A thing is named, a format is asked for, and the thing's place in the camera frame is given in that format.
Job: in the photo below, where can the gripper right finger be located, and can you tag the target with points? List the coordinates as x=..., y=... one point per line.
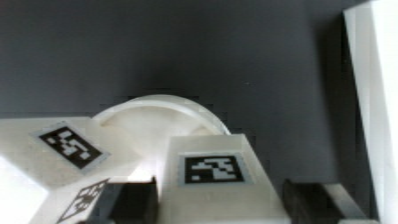
x=320, y=204

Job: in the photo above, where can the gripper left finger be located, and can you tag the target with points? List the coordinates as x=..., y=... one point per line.
x=126, y=204

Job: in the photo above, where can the white round stool seat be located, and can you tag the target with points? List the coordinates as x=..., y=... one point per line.
x=155, y=117

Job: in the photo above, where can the white right barrier rail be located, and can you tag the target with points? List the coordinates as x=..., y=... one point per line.
x=371, y=30

